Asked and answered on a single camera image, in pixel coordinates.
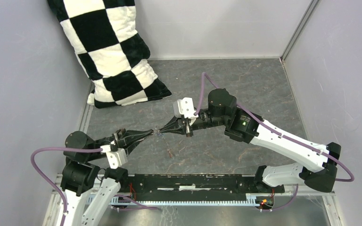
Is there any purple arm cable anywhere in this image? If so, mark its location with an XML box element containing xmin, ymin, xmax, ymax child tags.
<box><xmin>30</xmin><ymin>147</ymin><xmax>105</xmax><ymax>226</ymax></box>
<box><xmin>194</xmin><ymin>72</ymin><xmax>355</xmax><ymax>183</ymax></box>

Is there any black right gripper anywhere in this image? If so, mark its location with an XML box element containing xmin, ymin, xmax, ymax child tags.
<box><xmin>160</xmin><ymin>108</ymin><xmax>228</xmax><ymax>137</ymax></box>

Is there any white slotted cable duct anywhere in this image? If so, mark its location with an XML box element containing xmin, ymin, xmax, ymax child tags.
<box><xmin>108</xmin><ymin>195</ymin><xmax>269</xmax><ymax>207</ymax></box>

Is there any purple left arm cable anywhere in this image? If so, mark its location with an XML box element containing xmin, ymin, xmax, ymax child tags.
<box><xmin>30</xmin><ymin>147</ymin><xmax>105</xmax><ymax>226</ymax></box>

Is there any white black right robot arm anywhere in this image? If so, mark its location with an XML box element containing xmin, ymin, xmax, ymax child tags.
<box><xmin>159</xmin><ymin>89</ymin><xmax>341</xmax><ymax>193</ymax></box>

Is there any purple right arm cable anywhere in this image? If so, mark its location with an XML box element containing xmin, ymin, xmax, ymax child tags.
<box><xmin>194</xmin><ymin>72</ymin><xmax>355</xmax><ymax>183</ymax></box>

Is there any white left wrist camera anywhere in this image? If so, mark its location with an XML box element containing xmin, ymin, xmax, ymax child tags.
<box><xmin>100</xmin><ymin>145</ymin><xmax>128</xmax><ymax>169</ymax></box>

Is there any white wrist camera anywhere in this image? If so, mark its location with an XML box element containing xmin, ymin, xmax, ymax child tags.
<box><xmin>100</xmin><ymin>145</ymin><xmax>128</xmax><ymax>169</ymax></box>
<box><xmin>173</xmin><ymin>97</ymin><xmax>197</xmax><ymax>120</ymax></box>

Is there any aluminium corner frame post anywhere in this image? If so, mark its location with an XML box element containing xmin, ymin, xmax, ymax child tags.
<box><xmin>280</xmin><ymin>0</ymin><xmax>321</xmax><ymax>64</ymax></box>

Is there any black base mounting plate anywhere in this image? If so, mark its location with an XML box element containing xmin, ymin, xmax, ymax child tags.
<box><xmin>120</xmin><ymin>174</ymin><xmax>285</xmax><ymax>202</ymax></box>

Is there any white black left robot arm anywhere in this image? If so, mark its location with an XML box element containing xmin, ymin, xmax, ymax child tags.
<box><xmin>57</xmin><ymin>129</ymin><xmax>154</xmax><ymax>226</ymax></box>

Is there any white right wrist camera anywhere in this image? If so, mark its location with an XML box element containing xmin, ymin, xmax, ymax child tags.
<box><xmin>173</xmin><ymin>97</ymin><xmax>197</xmax><ymax>120</ymax></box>

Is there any silver metal keyring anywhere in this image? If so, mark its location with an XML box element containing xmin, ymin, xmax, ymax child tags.
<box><xmin>154</xmin><ymin>127</ymin><xmax>163</xmax><ymax>136</ymax></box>

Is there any black white checkered pillow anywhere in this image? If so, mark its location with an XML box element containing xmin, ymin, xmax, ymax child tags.
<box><xmin>48</xmin><ymin>0</ymin><xmax>171</xmax><ymax>108</ymax></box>

